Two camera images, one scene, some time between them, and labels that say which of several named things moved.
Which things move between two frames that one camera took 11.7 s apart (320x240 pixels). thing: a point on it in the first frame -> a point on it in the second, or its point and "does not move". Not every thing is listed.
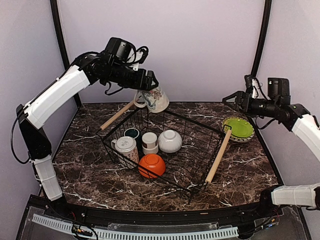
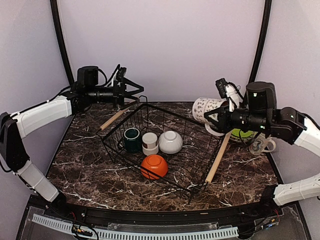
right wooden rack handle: (218, 156) does not move
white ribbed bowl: (169, 141) does not move
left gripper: (147, 85) -> (119, 91)
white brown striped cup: (149, 140) does not move
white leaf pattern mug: (126, 146) -> (201, 105)
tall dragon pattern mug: (155, 100) -> (262, 143)
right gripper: (240, 95) -> (223, 120)
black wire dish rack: (176, 151) does not move
